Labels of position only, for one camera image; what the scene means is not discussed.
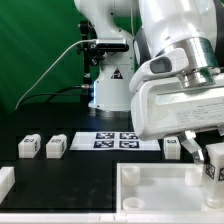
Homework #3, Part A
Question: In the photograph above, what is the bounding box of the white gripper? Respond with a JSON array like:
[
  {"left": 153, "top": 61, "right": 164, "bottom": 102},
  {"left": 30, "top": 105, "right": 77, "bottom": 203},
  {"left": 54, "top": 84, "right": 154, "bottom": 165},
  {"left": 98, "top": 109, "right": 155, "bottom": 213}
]
[{"left": 131, "top": 73, "right": 224, "bottom": 164}]

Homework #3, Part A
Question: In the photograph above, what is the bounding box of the white square tabletop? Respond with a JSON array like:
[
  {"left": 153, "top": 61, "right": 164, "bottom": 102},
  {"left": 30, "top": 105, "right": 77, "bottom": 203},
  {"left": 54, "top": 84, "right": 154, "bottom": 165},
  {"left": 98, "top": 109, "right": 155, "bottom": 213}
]
[{"left": 116, "top": 163, "right": 224, "bottom": 214}]

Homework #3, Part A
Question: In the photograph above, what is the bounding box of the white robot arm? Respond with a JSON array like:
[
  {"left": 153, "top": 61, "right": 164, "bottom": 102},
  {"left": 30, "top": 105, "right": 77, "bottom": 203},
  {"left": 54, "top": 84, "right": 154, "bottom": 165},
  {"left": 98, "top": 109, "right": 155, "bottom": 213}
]
[{"left": 74, "top": 0, "right": 224, "bottom": 163}]

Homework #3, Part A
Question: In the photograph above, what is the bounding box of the white sheet with tags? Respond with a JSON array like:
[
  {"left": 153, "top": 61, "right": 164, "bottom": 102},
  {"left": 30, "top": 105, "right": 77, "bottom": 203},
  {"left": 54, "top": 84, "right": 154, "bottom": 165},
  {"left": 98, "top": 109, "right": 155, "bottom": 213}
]
[{"left": 70, "top": 132, "right": 160, "bottom": 151}]

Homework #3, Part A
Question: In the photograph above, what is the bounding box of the white block left edge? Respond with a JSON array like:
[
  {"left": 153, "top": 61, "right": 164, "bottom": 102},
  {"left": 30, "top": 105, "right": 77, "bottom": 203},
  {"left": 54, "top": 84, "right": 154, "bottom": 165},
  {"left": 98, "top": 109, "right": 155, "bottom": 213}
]
[{"left": 0, "top": 167, "right": 15, "bottom": 204}]

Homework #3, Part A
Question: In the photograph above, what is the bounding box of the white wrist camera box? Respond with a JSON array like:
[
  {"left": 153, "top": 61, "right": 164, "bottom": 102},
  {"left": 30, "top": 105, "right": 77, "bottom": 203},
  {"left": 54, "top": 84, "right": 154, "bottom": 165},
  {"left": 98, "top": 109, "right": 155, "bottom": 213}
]
[{"left": 129, "top": 48, "right": 189, "bottom": 93}]

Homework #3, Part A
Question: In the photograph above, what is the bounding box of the silver camera on stand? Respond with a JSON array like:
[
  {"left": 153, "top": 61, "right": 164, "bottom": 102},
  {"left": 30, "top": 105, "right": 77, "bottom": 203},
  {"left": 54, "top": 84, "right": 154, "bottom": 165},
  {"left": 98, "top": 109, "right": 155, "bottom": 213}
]
[{"left": 96, "top": 38, "right": 129, "bottom": 52}]

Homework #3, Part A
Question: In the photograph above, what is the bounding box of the black cable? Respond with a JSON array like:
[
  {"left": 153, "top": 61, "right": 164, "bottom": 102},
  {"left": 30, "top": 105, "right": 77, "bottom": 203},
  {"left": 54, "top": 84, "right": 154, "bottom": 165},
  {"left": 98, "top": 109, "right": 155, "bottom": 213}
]
[{"left": 19, "top": 84, "right": 94, "bottom": 105}]

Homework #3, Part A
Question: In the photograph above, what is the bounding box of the black camera stand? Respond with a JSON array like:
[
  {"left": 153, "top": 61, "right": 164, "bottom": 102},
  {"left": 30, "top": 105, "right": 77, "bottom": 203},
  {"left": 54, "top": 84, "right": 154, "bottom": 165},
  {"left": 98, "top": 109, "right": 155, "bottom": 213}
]
[{"left": 77, "top": 20, "right": 104, "bottom": 104}]

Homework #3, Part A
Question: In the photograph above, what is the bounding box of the grey cable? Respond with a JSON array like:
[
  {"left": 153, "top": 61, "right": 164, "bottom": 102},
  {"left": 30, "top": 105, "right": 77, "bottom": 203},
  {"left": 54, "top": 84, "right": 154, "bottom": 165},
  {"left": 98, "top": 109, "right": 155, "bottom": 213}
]
[{"left": 14, "top": 39, "right": 98, "bottom": 111}]

